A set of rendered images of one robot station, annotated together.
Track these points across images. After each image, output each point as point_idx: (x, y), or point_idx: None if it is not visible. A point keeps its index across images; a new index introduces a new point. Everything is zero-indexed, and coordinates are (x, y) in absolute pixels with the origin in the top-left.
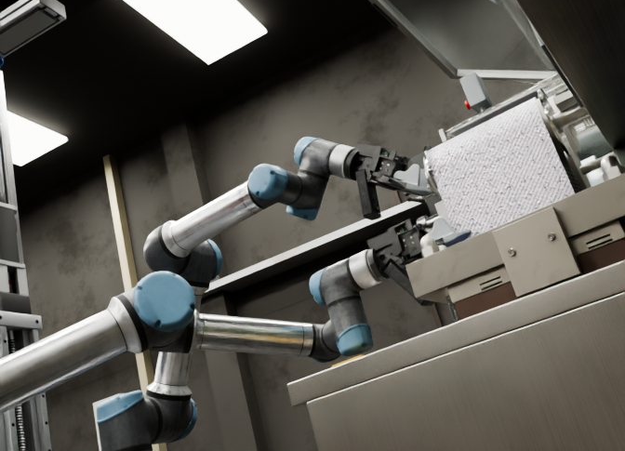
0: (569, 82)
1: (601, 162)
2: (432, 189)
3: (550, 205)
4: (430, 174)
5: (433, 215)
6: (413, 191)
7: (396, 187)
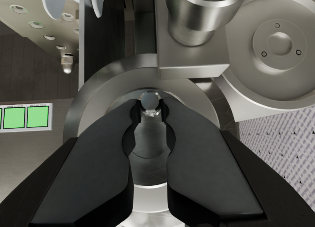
0: (3, 102)
1: (64, 70)
2: (113, 102)
3: (30, 39)
4: (64, 125)
5: (183, 33)
6: (101, 117)
7: (83, 183)
